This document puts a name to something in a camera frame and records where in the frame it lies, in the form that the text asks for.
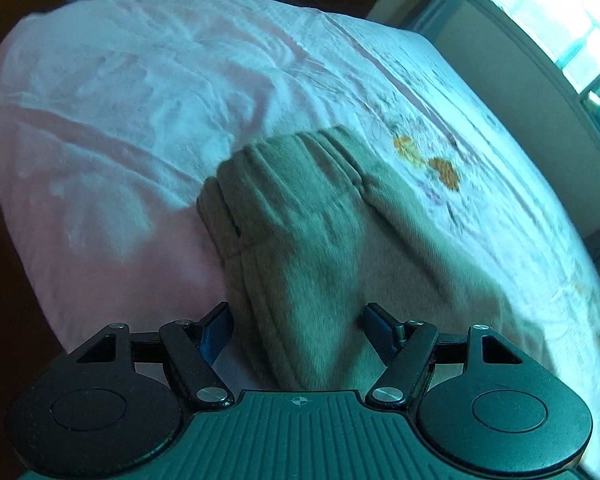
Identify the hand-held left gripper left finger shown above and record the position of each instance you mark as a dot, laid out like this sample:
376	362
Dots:
217	329

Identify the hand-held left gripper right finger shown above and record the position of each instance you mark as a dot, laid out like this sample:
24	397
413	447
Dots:
380	329

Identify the grey pants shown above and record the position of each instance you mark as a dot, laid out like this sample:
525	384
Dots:
320	260

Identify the bed with pink floral sheet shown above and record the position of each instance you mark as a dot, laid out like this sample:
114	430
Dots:
130	110

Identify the blue curtain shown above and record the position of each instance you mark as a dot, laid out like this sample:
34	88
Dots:
437	0

